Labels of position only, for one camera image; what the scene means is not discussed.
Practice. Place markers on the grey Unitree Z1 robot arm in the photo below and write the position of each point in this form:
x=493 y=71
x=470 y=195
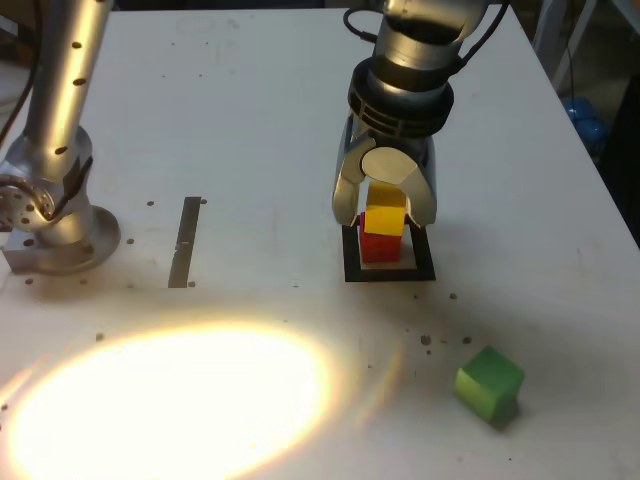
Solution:
x=60 y=150

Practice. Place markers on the red cube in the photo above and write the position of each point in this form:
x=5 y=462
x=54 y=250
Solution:
x=380 y=247

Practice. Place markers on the black tape square outline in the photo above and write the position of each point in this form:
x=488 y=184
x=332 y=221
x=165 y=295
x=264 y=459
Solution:
x=390 y=276

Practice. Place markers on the green cube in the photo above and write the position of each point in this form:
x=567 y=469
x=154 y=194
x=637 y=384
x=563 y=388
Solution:
x=487 y=382

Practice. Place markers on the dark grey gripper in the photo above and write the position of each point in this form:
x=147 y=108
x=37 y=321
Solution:
x=397 y=141

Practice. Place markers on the black tape strip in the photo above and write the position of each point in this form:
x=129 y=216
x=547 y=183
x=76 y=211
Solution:
x=182 y=250

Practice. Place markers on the yellow cube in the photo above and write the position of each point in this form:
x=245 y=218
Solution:
x=382 y=220

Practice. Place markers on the blue round object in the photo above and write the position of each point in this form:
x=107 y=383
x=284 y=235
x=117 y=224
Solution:
x=585 y=122

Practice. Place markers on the white metal frame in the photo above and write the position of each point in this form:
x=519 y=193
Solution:
x=575 y=37

